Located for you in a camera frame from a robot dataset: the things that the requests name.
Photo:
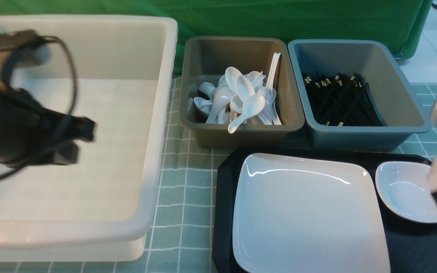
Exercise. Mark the pile of black chopsticks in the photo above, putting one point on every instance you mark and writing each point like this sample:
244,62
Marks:
341,100

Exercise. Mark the small white bowl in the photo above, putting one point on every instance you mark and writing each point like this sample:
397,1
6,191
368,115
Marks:
404,189

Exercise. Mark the pile of white spoons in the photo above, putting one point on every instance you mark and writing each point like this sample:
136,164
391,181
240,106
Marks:
238,98

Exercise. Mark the green backdrop cloth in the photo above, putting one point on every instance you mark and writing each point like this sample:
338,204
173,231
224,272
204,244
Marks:
397,24

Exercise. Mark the large white square plate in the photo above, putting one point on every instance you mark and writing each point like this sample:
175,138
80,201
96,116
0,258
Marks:
301,215

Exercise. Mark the blue-grey plastic bin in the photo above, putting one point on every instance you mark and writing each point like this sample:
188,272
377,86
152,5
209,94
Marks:
392,97

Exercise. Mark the large white plastic tub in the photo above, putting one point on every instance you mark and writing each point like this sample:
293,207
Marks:
124,66

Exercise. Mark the brown plastic bin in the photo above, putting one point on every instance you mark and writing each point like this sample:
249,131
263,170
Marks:
205,60

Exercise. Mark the black serving tray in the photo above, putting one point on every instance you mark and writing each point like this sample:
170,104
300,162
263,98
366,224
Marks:
412,246

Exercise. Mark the green checkered tablecloth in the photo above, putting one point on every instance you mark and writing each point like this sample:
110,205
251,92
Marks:
180,237

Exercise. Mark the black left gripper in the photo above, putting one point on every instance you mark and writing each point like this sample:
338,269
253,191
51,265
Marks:
24,126

